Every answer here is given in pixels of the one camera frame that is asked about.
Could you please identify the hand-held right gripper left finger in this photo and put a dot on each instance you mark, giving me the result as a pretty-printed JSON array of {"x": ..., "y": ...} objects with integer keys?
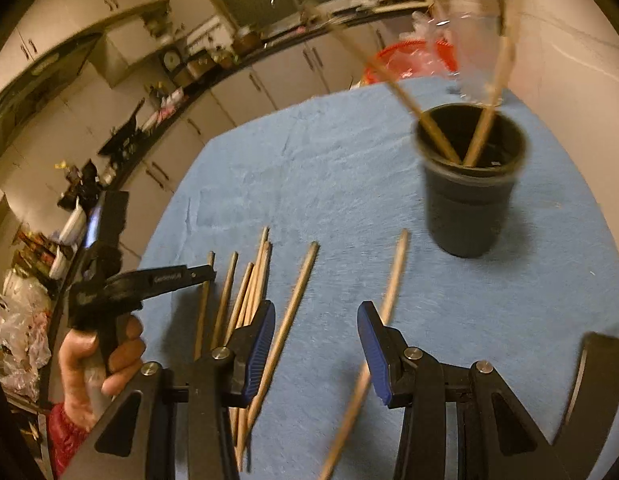
[{"x": 259, "y": 350}]

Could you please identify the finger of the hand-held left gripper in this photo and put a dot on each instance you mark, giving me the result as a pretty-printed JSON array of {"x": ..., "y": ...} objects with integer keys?
[{"x": 202, "y": 274}]

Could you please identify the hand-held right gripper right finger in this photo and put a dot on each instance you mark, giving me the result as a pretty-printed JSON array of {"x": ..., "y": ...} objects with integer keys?
[{"x": 377, "y": 355}]

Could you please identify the bunch of wooden chopsticks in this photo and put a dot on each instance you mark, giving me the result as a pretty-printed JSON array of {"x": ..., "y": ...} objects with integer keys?
[{"x": 289, "y": 315}]

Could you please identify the long wooden chopstick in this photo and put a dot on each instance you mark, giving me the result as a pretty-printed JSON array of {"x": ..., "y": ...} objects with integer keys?
[
  {"x": 482, "y": 130},
  {"x": 429, "y": 127},
  {"x": 392, "y": 285}
]

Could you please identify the black plastic cup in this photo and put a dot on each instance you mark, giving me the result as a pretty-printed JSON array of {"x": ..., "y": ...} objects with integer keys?
[{"x": 464, "y": 210}]

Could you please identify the person's left forearm red sleeve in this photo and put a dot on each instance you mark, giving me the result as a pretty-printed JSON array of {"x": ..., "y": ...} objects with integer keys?
[{"x": 64, "y": 440}]

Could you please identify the person's left hand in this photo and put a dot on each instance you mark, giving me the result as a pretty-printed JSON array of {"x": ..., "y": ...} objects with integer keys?
[{"x": 74, "y": 362}]

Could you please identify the crumpled white plastic bag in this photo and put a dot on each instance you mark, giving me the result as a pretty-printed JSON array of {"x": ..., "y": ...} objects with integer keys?
[{"x": 19, "y": 330}]

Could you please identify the blue table cloth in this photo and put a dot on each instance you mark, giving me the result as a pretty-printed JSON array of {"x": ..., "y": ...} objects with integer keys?
[{"x": 314, "y": 185}]

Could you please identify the dark range hood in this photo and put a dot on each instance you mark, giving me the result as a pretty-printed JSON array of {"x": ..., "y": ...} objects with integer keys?
[{"x": 39, "y": 85}]

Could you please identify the beige lower kitchen cabinets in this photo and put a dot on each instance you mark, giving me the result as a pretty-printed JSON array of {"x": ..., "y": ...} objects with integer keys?
[{"x": 284, "y": 75}]

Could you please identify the beige kitchen cabinets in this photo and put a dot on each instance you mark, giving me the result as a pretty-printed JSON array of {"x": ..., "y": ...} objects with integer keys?
[
  {"x": 284, "y": 75},
  {"x": 89, "y": 5}
]

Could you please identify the kitchen scale round dial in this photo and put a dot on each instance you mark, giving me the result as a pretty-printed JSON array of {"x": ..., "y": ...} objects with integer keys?
[{"x": 170, "y": 60}]

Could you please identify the beige upper kitchen cabinets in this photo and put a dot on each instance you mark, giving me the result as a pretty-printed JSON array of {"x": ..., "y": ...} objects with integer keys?
[{"x": 89, "y": 5}]

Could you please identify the red plastic basket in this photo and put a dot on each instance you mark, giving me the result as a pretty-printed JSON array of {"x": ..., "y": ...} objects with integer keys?
[{"x": 389, "y": 57}]

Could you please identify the clear glass mug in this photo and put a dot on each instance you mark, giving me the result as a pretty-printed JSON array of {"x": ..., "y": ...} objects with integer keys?
[{"x": 469, "y": 60}]

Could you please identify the black kitchen countertop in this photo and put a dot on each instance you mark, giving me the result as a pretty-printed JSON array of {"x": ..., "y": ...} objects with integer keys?
[{"x": 389, "y": 14}]

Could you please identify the clear plastic bag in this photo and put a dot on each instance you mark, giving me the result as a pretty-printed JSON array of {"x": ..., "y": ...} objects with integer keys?
[{"x": 424, "y": 35}]

